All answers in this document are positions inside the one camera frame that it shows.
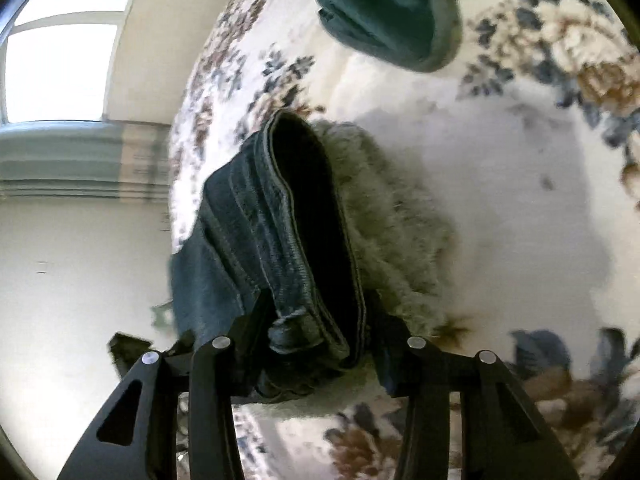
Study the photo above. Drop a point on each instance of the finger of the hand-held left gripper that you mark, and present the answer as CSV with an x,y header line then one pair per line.
x,y
127,352

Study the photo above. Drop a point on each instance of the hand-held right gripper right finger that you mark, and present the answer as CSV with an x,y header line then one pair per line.
x,y
425,375

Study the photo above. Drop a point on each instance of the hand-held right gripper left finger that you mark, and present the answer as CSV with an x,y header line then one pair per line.
x,y
215,385

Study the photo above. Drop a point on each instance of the dark blue jeans pants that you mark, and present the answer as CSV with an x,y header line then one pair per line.
x,y
260,240

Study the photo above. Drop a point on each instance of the grey fluffy folded garment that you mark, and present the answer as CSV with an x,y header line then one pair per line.
x,y
395,240

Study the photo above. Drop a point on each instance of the grey-green striped curtain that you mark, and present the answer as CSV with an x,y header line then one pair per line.
x,y
75,165

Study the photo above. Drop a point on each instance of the floral bed sheet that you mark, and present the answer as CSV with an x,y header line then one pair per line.
x,y
525,185

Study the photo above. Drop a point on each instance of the window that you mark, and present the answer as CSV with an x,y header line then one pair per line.
x,y
55,60

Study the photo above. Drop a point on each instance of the dark green fleece blanket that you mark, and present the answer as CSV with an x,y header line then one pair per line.
x,y
390,10

